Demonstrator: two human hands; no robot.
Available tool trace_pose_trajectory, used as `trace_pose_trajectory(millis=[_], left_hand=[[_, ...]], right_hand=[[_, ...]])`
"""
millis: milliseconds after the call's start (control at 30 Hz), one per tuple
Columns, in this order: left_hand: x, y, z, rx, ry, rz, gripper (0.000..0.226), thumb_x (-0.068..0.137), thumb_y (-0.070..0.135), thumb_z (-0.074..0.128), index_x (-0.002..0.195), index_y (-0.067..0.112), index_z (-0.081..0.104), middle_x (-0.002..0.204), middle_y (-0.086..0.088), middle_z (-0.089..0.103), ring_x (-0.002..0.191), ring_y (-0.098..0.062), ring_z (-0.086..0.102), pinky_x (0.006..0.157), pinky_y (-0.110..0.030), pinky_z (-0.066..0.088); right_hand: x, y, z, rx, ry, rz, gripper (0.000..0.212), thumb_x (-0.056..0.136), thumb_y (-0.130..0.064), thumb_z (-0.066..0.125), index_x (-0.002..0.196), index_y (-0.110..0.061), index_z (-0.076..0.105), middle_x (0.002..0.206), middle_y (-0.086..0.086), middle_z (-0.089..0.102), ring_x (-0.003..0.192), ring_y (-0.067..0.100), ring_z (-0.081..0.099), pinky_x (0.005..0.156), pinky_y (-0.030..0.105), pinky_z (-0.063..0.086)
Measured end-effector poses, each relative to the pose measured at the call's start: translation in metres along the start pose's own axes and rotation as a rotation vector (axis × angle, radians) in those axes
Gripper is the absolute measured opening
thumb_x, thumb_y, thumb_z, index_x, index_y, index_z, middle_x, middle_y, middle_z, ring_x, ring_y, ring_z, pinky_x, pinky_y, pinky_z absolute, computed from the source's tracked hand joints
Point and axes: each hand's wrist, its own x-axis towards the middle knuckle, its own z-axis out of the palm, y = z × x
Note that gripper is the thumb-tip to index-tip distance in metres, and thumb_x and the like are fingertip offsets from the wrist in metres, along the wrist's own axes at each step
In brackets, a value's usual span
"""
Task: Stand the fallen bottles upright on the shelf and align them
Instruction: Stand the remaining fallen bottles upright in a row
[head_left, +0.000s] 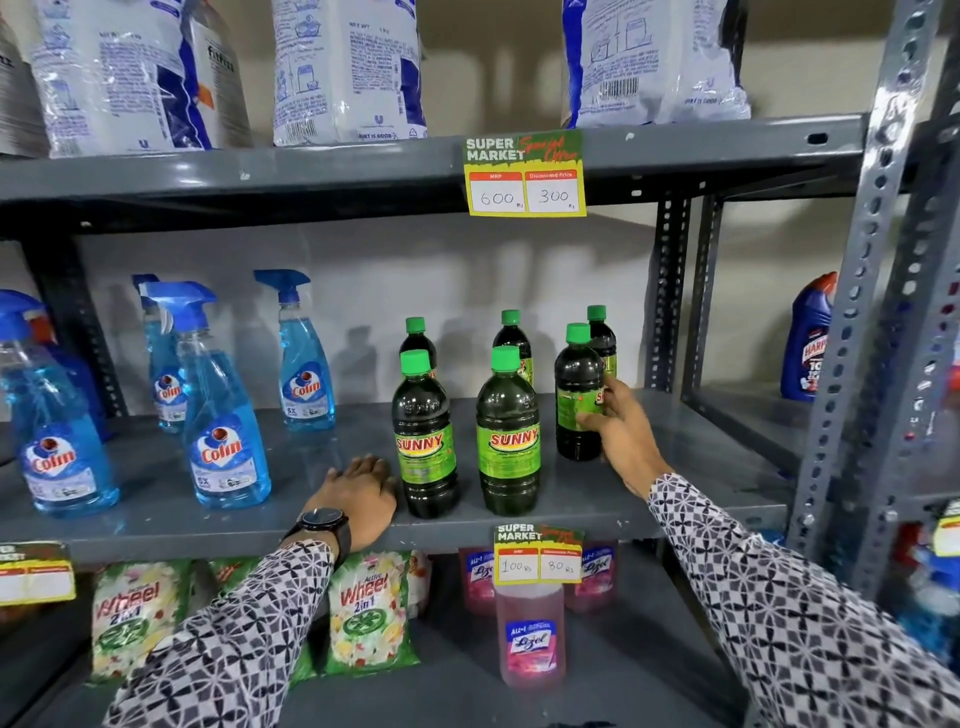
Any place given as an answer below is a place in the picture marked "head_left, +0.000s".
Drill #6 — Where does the person's left hand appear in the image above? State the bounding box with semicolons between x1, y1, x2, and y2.
303;453;401;556

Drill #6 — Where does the person's right hand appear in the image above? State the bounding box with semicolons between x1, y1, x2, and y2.
576;375;676;502

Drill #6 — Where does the green-capped dark cleaner bottle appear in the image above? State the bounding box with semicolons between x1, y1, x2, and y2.
554;322;606;463

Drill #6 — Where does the person's left forearm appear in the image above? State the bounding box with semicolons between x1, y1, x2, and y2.
103;540;336;728

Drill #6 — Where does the person's right forearm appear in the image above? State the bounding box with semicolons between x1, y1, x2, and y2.
648;472;960;728

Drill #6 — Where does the black wristwatch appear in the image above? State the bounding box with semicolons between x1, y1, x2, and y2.
280;507;353;570

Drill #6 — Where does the group of dark cleaner bottles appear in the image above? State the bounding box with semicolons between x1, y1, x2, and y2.
391;304;618;521

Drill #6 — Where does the green floral detergent packet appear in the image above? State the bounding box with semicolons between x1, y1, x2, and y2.
324;550;423;678
89;559;194;685
205;556;262;601

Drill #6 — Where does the pink floor cleaner bottle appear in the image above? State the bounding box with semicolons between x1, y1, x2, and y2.
458;546;498;618
564;540;621;614
494;581;567;692

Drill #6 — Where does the small yellow green price tag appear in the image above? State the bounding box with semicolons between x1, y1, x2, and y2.
0;540;78;608
492;522;585;588
931;501;960;558

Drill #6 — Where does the blue glass cleaner spray bottle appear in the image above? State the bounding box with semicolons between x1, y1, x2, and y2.
131;273;189;435
252;269;338;433
141;280;273;512
0;290;121;516
28;313;115;444

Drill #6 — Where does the grey metal shelf rack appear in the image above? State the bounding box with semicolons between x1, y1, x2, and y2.
678;15;960;601
0;0;948;728

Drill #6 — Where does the blue red-capped toilet cleaner bottle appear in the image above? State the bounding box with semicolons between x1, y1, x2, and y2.
779;270;840;403

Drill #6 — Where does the large yellow green price tag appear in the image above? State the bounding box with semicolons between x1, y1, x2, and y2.
462;129;588;219

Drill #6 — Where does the white and blue detergent bag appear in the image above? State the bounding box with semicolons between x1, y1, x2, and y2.
561;0;753;130
180;0;254;150
270;0;429;148
28;0;216;159

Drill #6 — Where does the blue plastic bottle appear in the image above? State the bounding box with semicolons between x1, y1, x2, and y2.
891;523;960;670

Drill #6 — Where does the grey detergent bag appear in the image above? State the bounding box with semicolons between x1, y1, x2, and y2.
0;13;51;159

